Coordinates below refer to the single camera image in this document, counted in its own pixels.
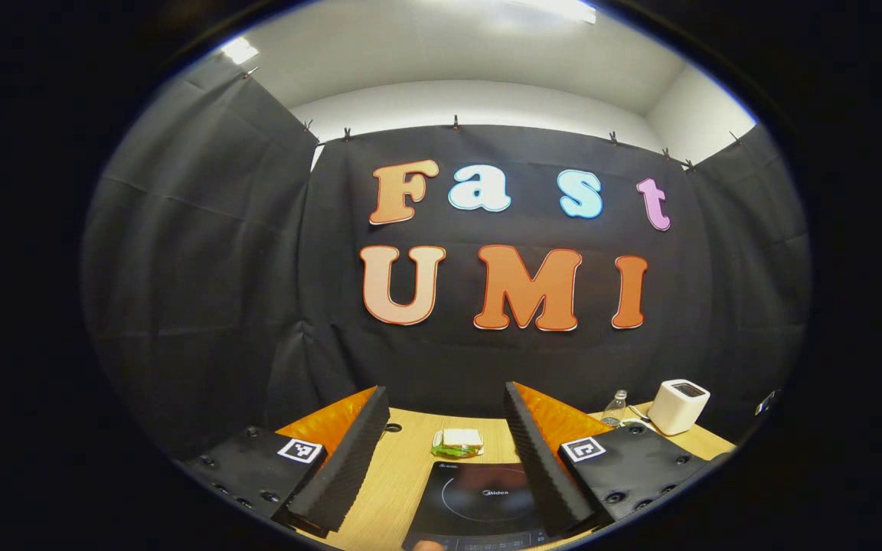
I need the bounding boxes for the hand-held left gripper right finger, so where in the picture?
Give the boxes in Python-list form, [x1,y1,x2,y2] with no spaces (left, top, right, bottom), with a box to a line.
[504,381,717,536]

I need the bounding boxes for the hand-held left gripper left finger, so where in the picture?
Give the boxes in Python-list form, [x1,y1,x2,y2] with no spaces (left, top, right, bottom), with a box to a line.
[181,385,390,539]

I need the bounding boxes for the black induction cooktop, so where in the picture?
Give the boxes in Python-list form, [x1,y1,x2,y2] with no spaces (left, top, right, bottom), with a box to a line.
[401,461,553,551]

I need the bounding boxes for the sandwich with green lettuce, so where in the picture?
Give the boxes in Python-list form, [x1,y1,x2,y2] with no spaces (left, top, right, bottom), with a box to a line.
[433,429,483,458]

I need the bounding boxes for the clear plastic water bottle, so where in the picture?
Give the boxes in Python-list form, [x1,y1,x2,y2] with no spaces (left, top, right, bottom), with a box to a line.
[600,389,629,428]

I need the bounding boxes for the black backdrop cloth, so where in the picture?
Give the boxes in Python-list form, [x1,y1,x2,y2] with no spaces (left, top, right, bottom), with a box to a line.
[81,54,813,468]

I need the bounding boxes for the white toaster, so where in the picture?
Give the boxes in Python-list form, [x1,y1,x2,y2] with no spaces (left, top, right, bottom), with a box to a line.
[646,379,711,436]

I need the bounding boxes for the ceiling light panel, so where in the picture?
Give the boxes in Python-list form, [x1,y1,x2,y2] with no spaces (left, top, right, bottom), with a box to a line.
[510,0,599,24]
[220,37,260,65]

